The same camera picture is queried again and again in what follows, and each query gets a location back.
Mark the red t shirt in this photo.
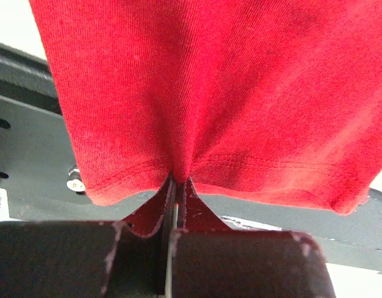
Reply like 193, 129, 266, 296
28, 0, 382, 217

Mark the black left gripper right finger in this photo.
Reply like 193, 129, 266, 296
169, 181, 335, 297

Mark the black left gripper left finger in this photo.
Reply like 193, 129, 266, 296
0, 176, 176, 297

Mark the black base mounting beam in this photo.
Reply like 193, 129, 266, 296
0, 44, 382, 273

